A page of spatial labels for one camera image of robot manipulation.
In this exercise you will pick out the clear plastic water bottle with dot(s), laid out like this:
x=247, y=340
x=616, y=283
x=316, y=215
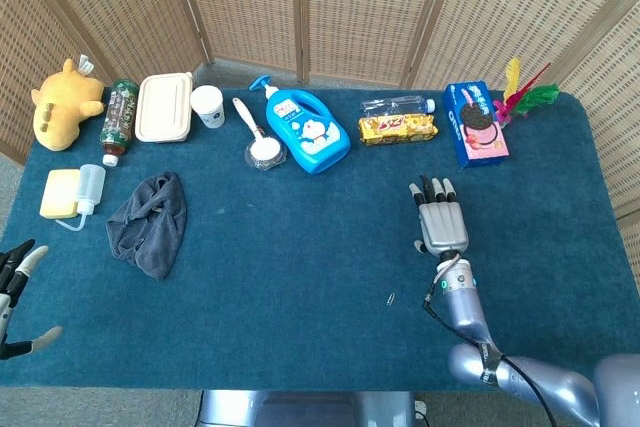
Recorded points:
x=395, y=106

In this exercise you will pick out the yellow biscuit pack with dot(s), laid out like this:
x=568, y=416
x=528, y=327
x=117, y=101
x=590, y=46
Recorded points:
x=397, y=129

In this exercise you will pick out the metal paper clip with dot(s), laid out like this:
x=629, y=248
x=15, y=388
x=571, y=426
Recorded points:
x=390, y=298

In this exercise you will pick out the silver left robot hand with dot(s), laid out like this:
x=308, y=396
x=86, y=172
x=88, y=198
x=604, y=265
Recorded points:
x=15, y=277

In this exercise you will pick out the green-label tea bottle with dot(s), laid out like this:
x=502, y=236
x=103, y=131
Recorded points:
x=120, y=117

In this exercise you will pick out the blue carpet table mat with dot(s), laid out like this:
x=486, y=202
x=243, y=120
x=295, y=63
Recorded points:
x=300, y=257

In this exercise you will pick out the silver-blue right robot arm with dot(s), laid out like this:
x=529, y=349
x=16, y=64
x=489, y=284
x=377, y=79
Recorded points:
x=465, y=307

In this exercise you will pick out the beige lidded lunch box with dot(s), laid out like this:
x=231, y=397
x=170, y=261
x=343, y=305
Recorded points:
x=164, y=108

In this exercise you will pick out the blue Oreo cookie box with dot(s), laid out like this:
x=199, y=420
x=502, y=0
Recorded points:
x=477, y=127

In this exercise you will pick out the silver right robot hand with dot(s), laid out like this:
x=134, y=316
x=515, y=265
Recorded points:
x=442, y=227

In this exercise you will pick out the yellow sponge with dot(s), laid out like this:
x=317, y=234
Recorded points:
x=59, y=193

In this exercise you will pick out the white plug on base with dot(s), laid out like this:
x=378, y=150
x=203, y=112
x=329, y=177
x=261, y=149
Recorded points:
x=421, y=409

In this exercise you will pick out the yellow plush toy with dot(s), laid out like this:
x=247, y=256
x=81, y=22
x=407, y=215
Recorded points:
x=60, y=107

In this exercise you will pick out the dark grey towel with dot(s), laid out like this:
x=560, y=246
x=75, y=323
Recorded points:
x=150, y=227

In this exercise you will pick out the white paper cup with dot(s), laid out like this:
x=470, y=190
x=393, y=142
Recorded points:
x=208, y=107

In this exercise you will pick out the colourful feather shuttlecock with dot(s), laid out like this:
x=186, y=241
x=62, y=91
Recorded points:
x=520, y=97

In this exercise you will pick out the woven bamboo folding screen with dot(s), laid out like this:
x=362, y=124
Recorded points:
x=365, y=2

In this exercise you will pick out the silver-blue robot base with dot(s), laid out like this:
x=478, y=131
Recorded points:
x=305, y=409

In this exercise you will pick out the blue detergent pump bottle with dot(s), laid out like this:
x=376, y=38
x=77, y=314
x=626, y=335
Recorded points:
x=305, y=129

